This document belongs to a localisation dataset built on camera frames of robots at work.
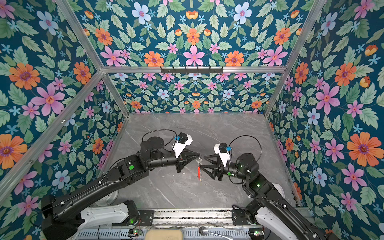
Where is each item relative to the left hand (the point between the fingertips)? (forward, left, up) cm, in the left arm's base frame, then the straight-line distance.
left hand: (200, 154), depth 57 cm
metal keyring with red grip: (+1, 0, -9) cm, 9 cm away
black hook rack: (+59, +2, +1) cm, 59 cm away
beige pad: (-23, +18, -30) cm, 41 cm away
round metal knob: (-22, 0, -33) cm, 40 cm away
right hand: (0, -1, -7) cm, 7 cm away
